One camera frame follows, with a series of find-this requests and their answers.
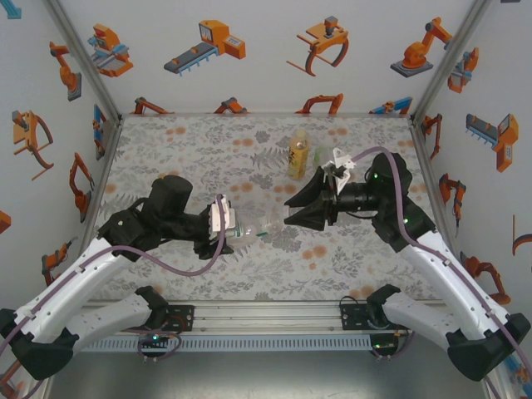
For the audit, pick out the yellow label tea bottle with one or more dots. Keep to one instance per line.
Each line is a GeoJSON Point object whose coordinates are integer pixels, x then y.
{"type": "Point", "coordinates": [298, 162]}

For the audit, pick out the green label plastic bottle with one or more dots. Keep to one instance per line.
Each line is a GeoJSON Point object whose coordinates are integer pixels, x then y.
{"type": "Point", "coordinates": [319, 156]}

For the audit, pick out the clear plastic bottle green band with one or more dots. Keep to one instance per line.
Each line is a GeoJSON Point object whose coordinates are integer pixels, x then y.
{"type": "Point", "coordinates": [262, 226]}

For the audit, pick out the pale yellow bottle cap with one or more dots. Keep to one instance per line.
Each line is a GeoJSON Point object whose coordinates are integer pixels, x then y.
{"type": "Point", "coordinates": [300, 135]}

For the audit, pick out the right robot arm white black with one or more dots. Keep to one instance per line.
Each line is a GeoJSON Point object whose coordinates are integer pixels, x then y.
{"type": "Point", "coordinates": [449, 274]}

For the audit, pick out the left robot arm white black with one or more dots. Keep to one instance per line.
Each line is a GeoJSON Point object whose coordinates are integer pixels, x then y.
{"type": "Point", "coordinates": [62, 287]}

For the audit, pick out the floral patterned table cover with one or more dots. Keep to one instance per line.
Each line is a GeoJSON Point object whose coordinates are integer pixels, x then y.
{"type": "Point", "coordinates": [291, 282]}

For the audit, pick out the small circuit board green light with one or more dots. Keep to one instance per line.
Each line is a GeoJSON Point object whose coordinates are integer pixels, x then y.
{"type": "Point", "coordinates": [384, 345]}
{"type": "Point", "coordinates": [154, 338]}

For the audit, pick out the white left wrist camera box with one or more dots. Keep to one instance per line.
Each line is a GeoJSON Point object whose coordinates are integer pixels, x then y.
{"type": "Point", "coordinates": [220, 216]}

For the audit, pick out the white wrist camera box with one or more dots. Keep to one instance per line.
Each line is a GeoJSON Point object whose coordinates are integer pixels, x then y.
{"type": "Point", "coordinates": [341, 160]}
{"type": "Point", "coordinates": [220, 216]}

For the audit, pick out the aluminium table side rail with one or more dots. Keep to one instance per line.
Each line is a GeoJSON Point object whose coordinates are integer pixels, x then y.
{"type": "Point", "coordinates": [428, 174]}
{"type": "Point", "coordinates": [109, 149]}

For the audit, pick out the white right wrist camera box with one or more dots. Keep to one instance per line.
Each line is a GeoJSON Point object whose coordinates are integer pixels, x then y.
{"type": "Point", "coordinates": [341, 160]}

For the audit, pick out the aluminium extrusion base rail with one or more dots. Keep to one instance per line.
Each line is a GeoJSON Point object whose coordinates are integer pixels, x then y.
{"type": "Point", "coordinates": [266, 318]}

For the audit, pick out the aluminium table end rail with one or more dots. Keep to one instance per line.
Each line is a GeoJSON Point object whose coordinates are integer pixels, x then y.
{"type": "Point", "coordinates": [266, 114]}

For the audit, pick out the aluminium frame post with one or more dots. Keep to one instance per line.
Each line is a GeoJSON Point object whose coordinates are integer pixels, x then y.
{"type": "Point", "coordinates": [83, 58]}
{"type": "Point", "coordinates": [453, 54]}

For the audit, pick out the aluminium frame leg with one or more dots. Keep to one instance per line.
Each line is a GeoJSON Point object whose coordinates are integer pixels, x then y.
{"type": "Point", "coordinates": [37, 390]}

